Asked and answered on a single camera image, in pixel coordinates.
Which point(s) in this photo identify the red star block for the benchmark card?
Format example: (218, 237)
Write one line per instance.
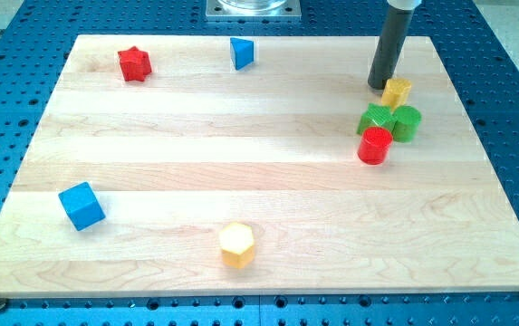
(134, 64)

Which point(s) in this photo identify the blue cube block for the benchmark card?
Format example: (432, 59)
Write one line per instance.
(81, 206)

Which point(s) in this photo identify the green star block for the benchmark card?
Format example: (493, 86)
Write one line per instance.
(376, 116)

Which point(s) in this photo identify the blue triangle block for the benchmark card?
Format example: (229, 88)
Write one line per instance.
(242, 52)

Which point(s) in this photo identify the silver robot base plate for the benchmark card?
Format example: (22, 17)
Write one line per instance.
(253, 10)

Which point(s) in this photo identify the red cylinder block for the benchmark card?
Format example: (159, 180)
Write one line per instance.
(374, 145)

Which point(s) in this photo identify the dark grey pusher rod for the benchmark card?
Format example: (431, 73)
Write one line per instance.
(393, 34)

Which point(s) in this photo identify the light wooden board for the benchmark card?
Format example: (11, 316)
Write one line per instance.
(199, 145)

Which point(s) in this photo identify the white rod holder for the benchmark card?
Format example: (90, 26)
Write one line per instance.
(404, 5)

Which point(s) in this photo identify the blue perforated metal table plate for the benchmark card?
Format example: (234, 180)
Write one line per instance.
(35, 44)

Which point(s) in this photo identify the green cylinder block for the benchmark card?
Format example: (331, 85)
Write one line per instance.
(408, 119)

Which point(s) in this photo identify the yellow hexagon block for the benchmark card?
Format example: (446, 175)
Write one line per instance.
(237, 244)

